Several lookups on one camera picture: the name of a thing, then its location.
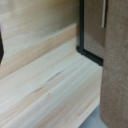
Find dark brown drawer cabinet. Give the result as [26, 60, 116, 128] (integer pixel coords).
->
[76, 0, 128, 128]

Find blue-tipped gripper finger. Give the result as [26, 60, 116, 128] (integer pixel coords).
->
[0, 23, 5, 65]

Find metal drawer handle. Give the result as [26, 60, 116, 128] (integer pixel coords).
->
[101, 0, 109, 30]

